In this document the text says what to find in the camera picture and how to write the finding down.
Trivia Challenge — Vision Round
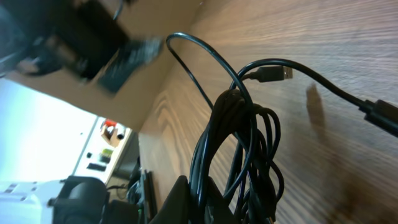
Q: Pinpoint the white background equipment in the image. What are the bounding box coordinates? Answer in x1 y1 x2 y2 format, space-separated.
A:
72 116 132 184

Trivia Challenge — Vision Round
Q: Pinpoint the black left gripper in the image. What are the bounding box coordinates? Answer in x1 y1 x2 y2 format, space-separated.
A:
47 0 163 93

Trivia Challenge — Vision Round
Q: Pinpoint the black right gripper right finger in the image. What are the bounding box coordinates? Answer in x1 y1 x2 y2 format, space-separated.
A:
206 177 238 224

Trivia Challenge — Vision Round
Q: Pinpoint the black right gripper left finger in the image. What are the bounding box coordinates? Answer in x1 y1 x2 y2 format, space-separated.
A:
150 175 190 224

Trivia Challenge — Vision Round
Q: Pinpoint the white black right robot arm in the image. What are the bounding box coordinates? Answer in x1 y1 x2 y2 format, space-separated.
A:
1 175 238 224

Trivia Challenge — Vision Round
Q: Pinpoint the black USB cable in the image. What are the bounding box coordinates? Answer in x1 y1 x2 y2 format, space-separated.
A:
228 58 398 138
165 32 285 224

